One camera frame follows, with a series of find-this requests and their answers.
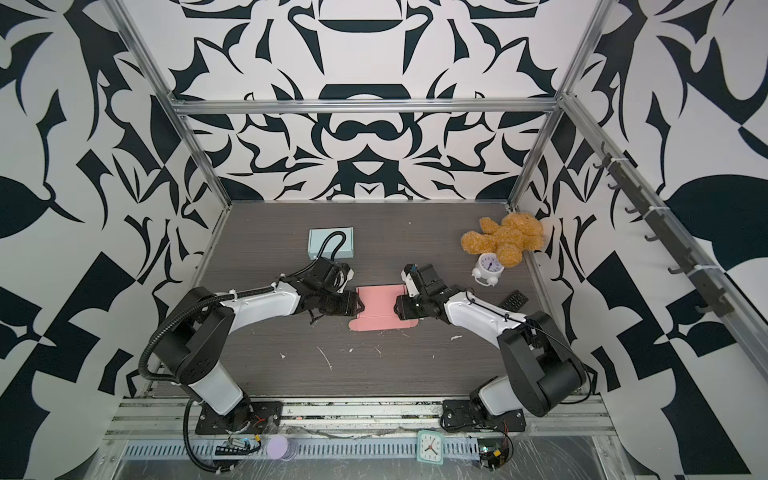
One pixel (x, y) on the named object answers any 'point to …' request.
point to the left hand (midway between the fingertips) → (359, 302)
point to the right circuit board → (493, 452)
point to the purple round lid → (282, 448)
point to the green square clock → (430, 446)
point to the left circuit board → (234, 450)
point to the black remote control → (514, 301)
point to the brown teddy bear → (517, 232)
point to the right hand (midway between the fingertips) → (402, 305)
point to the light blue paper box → (317, 236)
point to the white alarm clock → (488, 269)
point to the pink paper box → (379, 312)
